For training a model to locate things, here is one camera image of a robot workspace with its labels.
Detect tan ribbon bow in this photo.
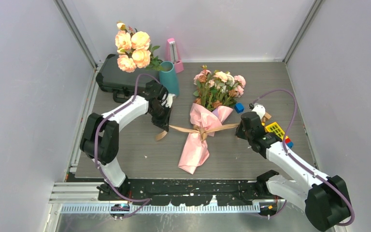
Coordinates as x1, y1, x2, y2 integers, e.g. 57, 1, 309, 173
155, 123, 239, 142

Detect pink flower bouquet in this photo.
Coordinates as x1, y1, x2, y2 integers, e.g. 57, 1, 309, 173
178, 65, 246, 174

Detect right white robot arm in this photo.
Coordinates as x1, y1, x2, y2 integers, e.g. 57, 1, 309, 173
236, 111, 355, 232

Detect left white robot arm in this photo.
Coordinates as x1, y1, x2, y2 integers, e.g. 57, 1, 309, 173
80, 80, 175, 200

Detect teal vase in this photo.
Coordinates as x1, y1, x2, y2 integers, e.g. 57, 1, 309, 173
159, 61, 180, 97

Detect wooden rectangular block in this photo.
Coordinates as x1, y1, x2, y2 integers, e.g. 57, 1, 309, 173
263, 112, 272, 121

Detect yellow window block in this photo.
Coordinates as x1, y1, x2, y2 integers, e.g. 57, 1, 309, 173
265, 122, 285, 139

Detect small blue brick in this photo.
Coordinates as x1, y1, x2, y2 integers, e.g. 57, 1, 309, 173
234, 103, 244, 114

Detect blue flat brick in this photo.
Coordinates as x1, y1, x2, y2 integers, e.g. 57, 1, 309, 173
286, 142, 294, 149

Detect black carrying case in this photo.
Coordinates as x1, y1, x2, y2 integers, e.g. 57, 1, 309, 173
96, 54, 159, 103

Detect pink metronome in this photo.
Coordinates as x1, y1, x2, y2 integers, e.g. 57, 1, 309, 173
165, 38, 184, 73

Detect peach artificial roses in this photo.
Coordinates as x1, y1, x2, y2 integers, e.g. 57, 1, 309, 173
115, 22, 163, 73

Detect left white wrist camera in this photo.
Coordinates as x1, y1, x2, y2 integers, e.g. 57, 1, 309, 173
161, 93, 176, 108

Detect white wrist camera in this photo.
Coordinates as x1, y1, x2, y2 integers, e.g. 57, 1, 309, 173
161, 93, 176, 108
249, 103, 266, 120

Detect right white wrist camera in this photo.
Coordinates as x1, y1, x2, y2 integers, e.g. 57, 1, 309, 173
249, 103, 266, 120

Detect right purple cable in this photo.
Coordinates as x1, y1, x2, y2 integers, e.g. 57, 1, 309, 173
249, 89, 356, 227

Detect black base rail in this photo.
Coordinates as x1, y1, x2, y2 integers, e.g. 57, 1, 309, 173
97, 179, 281, 206

